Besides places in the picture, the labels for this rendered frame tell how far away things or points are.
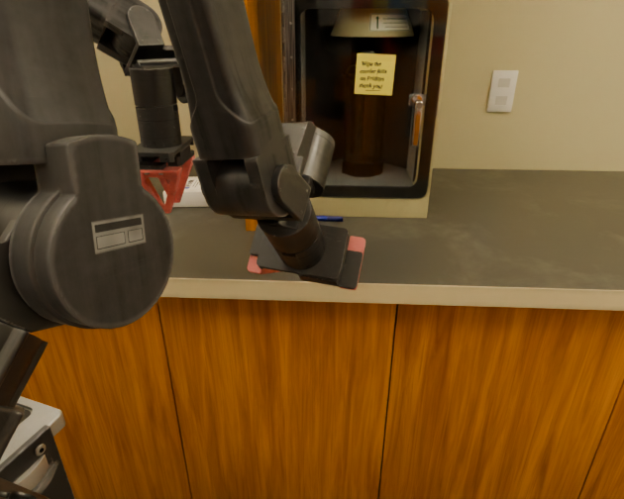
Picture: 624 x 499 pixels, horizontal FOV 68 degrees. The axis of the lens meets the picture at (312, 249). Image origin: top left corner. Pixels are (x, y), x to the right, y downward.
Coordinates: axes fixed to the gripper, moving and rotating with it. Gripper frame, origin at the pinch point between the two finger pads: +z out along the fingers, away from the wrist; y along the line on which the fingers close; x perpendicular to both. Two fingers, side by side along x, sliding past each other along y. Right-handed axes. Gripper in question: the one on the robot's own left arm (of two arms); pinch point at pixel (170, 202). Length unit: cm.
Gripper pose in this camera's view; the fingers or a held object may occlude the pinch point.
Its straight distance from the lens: 75.6
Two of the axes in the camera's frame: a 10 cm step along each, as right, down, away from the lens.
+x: -10.0, -0.3, 0.5
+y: 0.6, -4.4, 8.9
